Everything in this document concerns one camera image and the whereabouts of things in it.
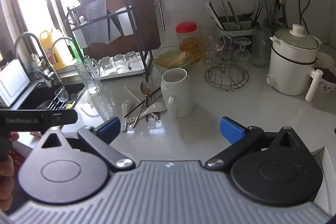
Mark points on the black chopstick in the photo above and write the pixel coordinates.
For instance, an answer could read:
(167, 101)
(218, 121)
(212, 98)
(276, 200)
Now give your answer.
(145, 106)
(147, 99)

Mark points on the dried noodle bundle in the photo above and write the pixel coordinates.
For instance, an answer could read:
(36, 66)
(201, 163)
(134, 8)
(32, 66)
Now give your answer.
(172, 60)

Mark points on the green plastic bottle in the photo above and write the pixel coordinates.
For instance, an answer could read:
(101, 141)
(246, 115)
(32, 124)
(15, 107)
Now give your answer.
(74, 49)

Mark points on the white drain tray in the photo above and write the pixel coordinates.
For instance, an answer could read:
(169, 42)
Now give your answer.
(123, 72)

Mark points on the bunch of mixed chopsticks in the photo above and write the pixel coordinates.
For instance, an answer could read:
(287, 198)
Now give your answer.
(213, 13)

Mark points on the textured glass tumbler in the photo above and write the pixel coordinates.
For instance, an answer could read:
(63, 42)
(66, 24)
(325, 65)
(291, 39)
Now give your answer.
(88, 74)

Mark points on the plain steel cleaver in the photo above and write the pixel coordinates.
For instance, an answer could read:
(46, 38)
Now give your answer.
(115, 27)

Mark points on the yellow detergent jug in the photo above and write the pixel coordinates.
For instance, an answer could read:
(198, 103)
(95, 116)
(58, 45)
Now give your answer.
(52, 50)

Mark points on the clear stemmed glass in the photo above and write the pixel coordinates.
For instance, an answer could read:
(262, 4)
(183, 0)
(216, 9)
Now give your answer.
(242, 50)
(214, 47)

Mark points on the black dish rack with tray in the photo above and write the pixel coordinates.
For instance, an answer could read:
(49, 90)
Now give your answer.
(132, 16)

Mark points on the dark wooden cutting board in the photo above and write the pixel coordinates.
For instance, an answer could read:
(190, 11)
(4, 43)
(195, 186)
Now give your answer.
(147, 29)

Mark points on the white bowl brown contents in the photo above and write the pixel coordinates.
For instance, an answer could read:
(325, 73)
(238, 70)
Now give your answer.
(326, 82)

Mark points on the white ceramic mug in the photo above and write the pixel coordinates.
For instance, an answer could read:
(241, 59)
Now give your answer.
(176, 87)

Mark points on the white ceramic spoon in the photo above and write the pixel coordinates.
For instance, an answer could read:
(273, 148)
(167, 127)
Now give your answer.
(157, 107)
(126, 105)

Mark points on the tall grey faucet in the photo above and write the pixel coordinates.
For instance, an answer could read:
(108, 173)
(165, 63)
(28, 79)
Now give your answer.
(26, 35)

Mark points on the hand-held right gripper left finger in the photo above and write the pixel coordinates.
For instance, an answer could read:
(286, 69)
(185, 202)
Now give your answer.
(109, 129)

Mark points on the white plastic board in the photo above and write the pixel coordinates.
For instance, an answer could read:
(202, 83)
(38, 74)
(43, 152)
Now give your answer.
(13, 82)

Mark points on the black kitchen sink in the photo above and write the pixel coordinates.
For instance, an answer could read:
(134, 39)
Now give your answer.
(34, 98)

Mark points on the silver metal spoon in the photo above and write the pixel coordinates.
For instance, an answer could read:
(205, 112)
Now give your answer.
(145, 87)

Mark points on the red lidded plastic jar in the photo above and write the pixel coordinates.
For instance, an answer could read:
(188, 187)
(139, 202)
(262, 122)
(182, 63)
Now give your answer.
(187, 40)

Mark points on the upturned drinking glass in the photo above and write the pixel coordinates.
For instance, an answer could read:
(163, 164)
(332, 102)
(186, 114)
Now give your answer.
(118, 62)
(130, 60)
(105, 64)

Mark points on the green utensil holder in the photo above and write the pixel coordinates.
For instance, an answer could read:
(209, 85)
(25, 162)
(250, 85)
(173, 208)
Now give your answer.
(236, 26)

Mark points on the tall clear glass jar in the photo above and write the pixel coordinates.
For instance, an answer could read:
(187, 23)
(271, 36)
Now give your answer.
(261, 48)

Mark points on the small wine glass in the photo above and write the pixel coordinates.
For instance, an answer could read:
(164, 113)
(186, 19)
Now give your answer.
(61, 94)

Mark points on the white electric cooker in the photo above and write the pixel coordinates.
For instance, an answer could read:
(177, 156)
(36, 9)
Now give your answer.
(291, 69)

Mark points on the green plastic basket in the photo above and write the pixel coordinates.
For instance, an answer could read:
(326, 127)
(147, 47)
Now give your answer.
(187, 66)

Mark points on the person's left hand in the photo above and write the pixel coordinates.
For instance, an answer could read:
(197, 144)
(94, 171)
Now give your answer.
(7, 169)

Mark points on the copper toned metal spoon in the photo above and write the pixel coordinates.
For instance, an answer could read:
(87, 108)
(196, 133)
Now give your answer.
(149, 94)

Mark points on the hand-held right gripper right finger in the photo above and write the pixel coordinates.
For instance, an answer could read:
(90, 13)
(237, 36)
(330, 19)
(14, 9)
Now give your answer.
(231, 130)

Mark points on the curved chrome faucet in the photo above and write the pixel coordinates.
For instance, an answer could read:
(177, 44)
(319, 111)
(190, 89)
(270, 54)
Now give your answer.
(63, 39)

